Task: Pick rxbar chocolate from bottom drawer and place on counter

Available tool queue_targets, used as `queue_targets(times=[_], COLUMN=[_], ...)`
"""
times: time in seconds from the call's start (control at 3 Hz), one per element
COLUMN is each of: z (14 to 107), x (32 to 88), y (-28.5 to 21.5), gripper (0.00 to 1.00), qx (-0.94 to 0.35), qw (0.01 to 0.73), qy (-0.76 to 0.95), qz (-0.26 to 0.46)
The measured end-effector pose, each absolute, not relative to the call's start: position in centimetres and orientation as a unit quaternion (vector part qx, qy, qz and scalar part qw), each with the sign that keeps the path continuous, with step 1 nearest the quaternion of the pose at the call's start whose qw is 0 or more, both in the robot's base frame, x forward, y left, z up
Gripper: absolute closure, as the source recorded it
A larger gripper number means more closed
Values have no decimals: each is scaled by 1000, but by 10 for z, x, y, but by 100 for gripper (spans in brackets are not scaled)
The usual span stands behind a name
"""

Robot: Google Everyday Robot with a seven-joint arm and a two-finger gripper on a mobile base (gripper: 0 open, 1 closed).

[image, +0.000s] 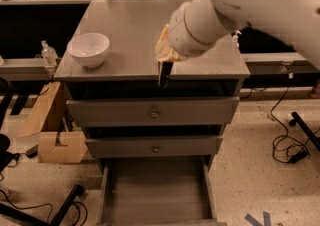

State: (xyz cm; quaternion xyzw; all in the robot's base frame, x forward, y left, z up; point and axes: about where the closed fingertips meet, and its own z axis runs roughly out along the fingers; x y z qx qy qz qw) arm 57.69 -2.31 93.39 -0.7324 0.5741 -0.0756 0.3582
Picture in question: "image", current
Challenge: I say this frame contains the black floor cable left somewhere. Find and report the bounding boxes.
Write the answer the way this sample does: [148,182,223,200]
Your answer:
[0,189,88,226]

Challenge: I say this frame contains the small white pump bottle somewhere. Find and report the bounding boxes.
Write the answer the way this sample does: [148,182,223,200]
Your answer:
[232,30,242,48]

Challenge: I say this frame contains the clear sanitizer bottle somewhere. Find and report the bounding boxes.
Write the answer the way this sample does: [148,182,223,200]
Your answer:
[41,40,58,66]

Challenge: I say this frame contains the grey drawer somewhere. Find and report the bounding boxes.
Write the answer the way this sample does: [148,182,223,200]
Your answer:
[67,97,239,128]
[97,156,227,226]
[86,136,223,158]

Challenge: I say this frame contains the grey drawer cabinet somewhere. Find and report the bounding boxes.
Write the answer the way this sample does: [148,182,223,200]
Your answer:
[53,0,251,171]

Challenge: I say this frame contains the grey top drawer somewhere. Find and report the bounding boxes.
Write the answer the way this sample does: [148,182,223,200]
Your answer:
[67,97,239,128]

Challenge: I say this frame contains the grey middle drawer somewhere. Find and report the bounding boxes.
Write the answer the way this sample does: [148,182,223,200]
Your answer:
[86,136,223,158]

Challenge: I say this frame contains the black chair base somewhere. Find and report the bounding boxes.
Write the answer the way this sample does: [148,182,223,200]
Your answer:
[0,78,15,172]

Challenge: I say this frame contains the orange bottle on floor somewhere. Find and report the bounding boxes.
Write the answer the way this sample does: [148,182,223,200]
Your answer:
[309,79,320,99]

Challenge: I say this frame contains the white ceramic bowl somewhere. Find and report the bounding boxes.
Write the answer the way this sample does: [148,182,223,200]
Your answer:
[67,33,110,68]

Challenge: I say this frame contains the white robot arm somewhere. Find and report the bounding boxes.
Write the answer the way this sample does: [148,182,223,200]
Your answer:
[155,0,320,68]

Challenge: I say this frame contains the black stand leg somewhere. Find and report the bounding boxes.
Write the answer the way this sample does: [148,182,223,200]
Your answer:
[50,184,84,226]
[291,112,320,151]

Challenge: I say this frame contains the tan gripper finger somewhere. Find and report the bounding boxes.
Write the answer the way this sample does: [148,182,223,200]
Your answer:
[156,48,187,62]
[155,24,170,58]

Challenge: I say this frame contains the black cable with adapter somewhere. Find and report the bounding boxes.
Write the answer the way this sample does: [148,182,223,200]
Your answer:
[269,86,312,165]

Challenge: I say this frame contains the black stand leg right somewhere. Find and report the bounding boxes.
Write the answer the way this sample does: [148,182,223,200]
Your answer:
[291,112,320,151]

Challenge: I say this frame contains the cardboard box piece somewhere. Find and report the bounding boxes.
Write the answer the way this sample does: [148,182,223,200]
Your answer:
[38,132,87,164]

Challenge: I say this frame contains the grey bottom drawer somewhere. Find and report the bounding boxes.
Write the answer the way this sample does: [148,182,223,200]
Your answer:
[97,156,227,226]

